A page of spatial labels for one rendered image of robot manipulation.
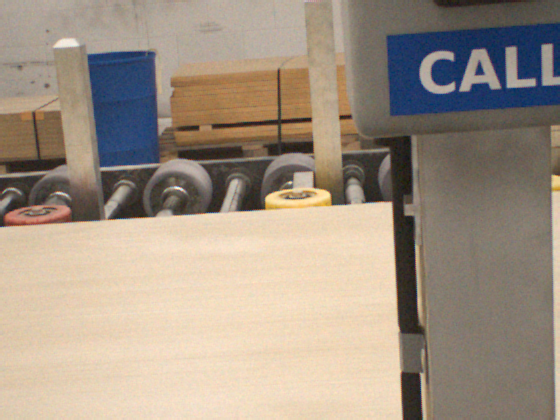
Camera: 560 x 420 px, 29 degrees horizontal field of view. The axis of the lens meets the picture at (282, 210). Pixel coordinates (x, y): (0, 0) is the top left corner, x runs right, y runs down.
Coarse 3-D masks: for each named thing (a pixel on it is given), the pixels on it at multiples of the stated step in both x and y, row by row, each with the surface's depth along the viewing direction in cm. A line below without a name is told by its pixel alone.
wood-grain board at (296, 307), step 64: (0, 256) 117; (64, 256) 115; (128, 256) 113; (192, 256) 111; (256, 256) 110; (320, 256) 108; (384, 256) 106; (0, 320) 96; (64, 320) 94; (128, 320) 93; (192, 320) 92; (256, 320) 91; (320, 320) 90; (384, 320) 88; (0, 384) 81; (64, 384) 80; (128, 384) 79; (192, 384) 78; (256, 384) 77; (320, 384) 76; (384, 384) 76
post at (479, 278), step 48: (432, 144) 29; (480, 144) 29; (528, 144) 29; (432, 192) 29; (480, 192) 29; (528, 192) 29; (432, 240) 30; (480, 240) 30; (528, 240) 30; (432, 288) 30; (480, 288) 30; (528, 288) 30; (432, 336) 30; (480, 336) 30; (528, 336) 30; (432, 384) 31; (480, 384) 31; (528, 384) 31
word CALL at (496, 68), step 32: (448, 32) 27; (480, 32) 27; (512, 32) 27; (544, 32) 27; (416, 64) 27; (448, 64) 27; (480, 64) 27; (512, 64) 27; (544, 64) 27; (416, 96) 27; (448, 96) 27; (480, 96) 27; (512, 96) 27; (544, 96) 27
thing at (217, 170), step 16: (208, 160) 196; (224, 160) 195; (240, 160) 194; (256, 160) 194; (272, 160) 194; (368, 160) 193; (0, 176) 196; (16, 176) 196; (32, 176) 196; (112, 176) 195; (144, 176) 195; (224, 176) 195; (256, 176) 194; (368, 176) 194; (0, 192) 196; (224, 192) 195; (256, 192) 195; (368, 192) 195; (128, 208) 196; (144, 208) 196; (208, 208) 196; (256, 208) 196; (0, 224) 198
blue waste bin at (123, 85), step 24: (96, 72) 568; (120, 72) 571; (144, 72) 580; (96, 96) 572; (120, 96) 574; (144, 96) 582; (96, 120) 577; (120, 120) 577; (144, 120) 585; (120, 144) 580; (144, 144) 588
